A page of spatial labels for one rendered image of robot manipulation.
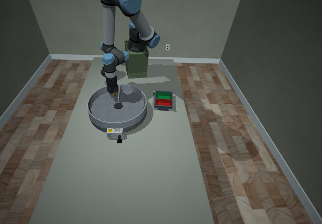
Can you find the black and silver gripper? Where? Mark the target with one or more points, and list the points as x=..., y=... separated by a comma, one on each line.
x=111, y=80

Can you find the grey round turntable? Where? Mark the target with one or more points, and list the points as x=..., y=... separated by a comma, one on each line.
x=116, y=115

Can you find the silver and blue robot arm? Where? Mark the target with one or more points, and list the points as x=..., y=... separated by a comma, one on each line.
x=140, y=32

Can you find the red and green divided bin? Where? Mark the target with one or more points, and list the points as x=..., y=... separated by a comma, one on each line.
x=163, y=100

